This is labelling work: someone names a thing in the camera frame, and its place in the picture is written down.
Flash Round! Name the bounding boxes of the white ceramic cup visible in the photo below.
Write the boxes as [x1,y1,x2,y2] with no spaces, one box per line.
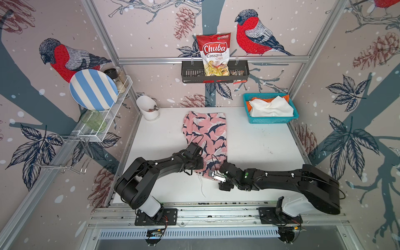
[136,95,160,121]

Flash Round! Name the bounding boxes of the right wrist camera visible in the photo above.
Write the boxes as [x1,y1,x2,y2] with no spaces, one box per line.
[208,170,226,182]

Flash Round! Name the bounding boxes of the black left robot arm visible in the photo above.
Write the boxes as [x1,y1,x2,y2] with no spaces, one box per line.
[114,143,204,221]

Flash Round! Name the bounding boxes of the dark lid spice jar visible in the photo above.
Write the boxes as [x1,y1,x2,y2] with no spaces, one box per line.
[104,68,124,91]

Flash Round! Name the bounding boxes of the clear acrylic wall shelf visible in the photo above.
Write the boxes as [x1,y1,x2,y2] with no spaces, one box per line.
[74,76,133,142]

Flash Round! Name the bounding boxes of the pink patterned shorts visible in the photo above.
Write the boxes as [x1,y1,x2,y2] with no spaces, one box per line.
[182,111,228,180]

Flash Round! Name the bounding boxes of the black wire wall basket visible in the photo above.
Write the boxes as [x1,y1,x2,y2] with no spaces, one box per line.
[181,60,250,83]

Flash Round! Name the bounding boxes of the teal plastic basket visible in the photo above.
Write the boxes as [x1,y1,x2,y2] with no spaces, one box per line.
[243,93,299,124]

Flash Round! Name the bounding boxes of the red Chuba chips bag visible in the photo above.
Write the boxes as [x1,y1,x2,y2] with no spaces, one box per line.
[196,33,231,77]

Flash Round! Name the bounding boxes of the small snack packet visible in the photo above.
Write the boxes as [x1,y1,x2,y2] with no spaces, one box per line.
[230,70,244,76]

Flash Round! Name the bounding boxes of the chrome wire wall rack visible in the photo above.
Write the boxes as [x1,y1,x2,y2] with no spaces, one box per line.
[32,134,93,175]

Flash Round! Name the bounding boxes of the blue white striped plate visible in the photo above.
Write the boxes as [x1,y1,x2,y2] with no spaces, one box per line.
[69,69,119,111]

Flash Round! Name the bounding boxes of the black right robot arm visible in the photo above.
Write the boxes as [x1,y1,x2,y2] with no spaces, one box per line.
[219,161,341,215]

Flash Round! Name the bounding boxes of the green glass bowl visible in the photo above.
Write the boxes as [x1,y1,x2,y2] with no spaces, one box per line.
[80,110,107,132]

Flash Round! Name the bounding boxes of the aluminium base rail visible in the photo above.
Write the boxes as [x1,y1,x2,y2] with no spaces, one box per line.
[85,202,349,243]

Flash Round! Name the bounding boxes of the orange shorts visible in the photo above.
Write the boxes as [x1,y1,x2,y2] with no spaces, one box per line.
[246,94,290,113]

